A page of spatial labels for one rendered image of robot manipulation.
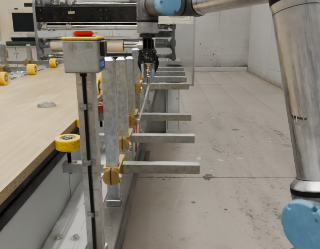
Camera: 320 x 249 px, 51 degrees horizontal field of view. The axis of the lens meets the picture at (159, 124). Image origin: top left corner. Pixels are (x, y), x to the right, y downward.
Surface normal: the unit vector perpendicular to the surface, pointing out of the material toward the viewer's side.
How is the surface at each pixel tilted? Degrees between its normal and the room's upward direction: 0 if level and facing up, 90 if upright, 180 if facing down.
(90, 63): 90
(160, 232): 0
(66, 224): 0
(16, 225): 90
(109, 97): 90
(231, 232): 0
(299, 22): 79
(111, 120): 90
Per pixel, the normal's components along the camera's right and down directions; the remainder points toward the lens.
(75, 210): 0.00, -0.96
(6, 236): 1.00, 0.00
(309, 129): -0.51, 0.10
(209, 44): -0.01, 0.27
